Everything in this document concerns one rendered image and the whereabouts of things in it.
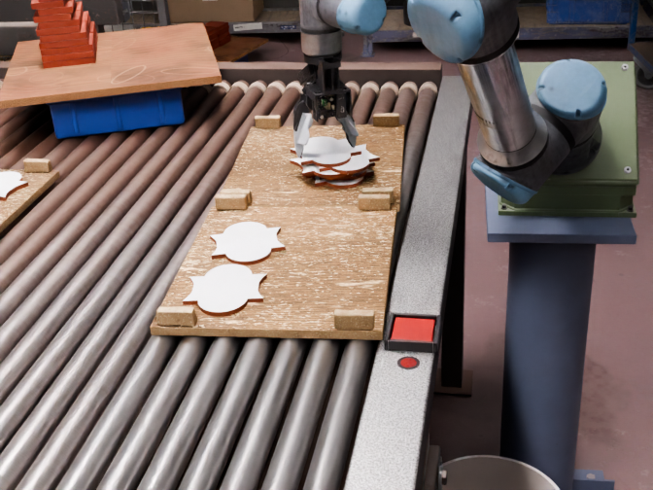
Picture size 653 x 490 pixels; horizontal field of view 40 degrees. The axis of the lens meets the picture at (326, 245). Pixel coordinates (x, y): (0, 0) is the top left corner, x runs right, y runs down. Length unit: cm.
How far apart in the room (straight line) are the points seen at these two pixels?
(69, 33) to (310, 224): 94
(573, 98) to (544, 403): 72
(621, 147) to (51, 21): 134
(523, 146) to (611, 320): 167
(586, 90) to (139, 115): 106
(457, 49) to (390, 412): 48
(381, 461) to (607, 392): 171
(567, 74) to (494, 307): 163
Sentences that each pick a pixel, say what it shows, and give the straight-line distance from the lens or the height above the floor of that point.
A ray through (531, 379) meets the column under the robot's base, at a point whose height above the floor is 49.
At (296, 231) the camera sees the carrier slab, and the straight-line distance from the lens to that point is 161.
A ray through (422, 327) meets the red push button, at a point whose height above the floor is 93.
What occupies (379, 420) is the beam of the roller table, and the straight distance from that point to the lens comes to 120.
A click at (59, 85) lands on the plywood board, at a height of 104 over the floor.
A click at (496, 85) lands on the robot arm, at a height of 124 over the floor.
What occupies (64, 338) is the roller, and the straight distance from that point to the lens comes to 144.
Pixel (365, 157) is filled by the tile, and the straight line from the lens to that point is 179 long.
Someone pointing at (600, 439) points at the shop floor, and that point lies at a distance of 263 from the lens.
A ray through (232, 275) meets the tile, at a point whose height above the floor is 94.
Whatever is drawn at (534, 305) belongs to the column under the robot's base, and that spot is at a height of 68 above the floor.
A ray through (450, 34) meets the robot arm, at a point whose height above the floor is 135.
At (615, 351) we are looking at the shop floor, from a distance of 297.
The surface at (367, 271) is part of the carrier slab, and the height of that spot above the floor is 94.
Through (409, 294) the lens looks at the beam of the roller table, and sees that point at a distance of 145.
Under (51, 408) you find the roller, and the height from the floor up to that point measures 92.
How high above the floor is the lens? 168
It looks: 28 degrees down
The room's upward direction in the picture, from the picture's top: 4 degrees counter-clockwise
